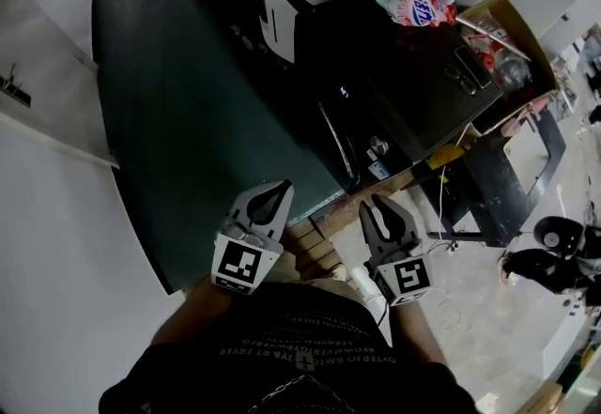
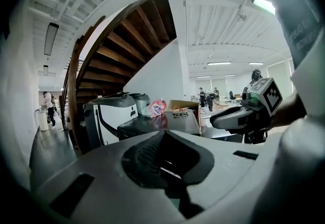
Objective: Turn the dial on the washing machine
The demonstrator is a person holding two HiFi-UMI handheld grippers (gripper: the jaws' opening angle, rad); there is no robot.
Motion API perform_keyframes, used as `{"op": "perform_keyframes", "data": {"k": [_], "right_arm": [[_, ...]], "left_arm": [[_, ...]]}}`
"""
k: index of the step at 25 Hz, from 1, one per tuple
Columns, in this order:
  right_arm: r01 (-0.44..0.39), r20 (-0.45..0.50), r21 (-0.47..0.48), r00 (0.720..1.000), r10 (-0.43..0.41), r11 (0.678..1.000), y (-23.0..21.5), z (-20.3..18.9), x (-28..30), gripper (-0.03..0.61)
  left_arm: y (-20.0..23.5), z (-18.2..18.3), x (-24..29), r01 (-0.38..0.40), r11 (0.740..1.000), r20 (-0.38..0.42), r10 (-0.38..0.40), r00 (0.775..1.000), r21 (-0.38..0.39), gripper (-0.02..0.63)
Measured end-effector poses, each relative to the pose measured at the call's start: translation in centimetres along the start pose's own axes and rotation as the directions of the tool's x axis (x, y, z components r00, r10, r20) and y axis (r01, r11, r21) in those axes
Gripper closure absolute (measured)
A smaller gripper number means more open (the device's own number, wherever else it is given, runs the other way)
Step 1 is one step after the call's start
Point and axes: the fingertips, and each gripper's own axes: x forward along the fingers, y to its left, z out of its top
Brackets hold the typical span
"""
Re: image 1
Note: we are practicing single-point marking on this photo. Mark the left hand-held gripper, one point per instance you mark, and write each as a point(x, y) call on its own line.
point(237, 264)

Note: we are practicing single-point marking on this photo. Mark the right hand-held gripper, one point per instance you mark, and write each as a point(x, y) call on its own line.
point(408, 278)

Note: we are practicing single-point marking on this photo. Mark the round metal knob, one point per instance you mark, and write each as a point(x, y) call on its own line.
point(378, 146)

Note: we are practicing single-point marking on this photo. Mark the person's left forearm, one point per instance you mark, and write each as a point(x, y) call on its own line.
point(192, 313)

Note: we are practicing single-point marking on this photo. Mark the person's right forearm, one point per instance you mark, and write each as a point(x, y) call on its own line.
point(415, 332)

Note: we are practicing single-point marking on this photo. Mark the person's right shoe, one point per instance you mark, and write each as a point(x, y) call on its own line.
point(365, 280)

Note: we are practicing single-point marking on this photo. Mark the person's shoe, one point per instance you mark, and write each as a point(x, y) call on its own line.
point(365, 280)
point(339, 272)

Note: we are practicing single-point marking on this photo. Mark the person's left shoe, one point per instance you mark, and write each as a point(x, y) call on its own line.
point(339, 272)

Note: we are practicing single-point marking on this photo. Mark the wooden slat platform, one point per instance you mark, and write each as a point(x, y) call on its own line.
point(319, 252)

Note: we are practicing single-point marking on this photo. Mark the yellow paper tag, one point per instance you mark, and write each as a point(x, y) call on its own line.
point(443, 156)

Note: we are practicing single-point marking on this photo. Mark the black marble sink table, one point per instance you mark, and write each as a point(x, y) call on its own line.
point(488, 215)

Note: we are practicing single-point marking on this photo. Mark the black rimmed eyeglasses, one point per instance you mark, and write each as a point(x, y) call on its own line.
point(462, 81)

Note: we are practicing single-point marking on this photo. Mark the pink plastic item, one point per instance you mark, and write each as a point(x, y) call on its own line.
point(521, 118)

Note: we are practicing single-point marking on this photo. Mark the black printed t-shirt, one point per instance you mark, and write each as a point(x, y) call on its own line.
point(291, 393)

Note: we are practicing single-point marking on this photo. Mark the black flat rectangular case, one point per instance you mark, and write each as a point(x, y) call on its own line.
point(472, 67)

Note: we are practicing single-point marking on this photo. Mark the red plastic cap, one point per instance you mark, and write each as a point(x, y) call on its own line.
point(487, 60)

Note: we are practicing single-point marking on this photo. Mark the clear plastic bottle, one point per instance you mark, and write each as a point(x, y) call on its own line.
point(514, 74)

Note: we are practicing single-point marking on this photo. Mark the silver metal rod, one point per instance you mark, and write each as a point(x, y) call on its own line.
point(493, 39)

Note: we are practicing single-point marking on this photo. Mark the pink detergent refill pouch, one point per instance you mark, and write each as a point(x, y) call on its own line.
point(418, 6)

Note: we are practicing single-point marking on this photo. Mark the white door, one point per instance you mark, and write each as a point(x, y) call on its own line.
point(56, 88)

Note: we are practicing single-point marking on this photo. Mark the brown cardboard box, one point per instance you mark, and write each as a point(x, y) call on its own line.
point(530, 27)

